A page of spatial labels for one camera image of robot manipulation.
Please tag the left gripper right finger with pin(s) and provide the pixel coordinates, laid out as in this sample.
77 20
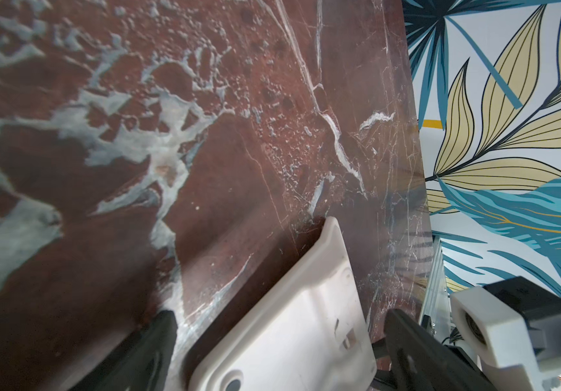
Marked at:
419 362

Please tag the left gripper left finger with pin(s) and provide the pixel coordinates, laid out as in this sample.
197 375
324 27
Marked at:
140 362

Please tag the pink calculator face down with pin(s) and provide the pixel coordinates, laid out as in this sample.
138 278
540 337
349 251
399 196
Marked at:
307 333

